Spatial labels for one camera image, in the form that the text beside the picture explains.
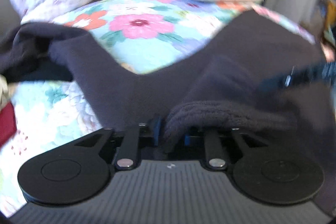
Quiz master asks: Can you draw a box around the dark purple knit sweater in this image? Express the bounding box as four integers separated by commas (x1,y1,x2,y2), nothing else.
1,10,335,214

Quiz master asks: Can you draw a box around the floral fleece blanket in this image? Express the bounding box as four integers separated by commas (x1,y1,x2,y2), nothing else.
1,0,315,217

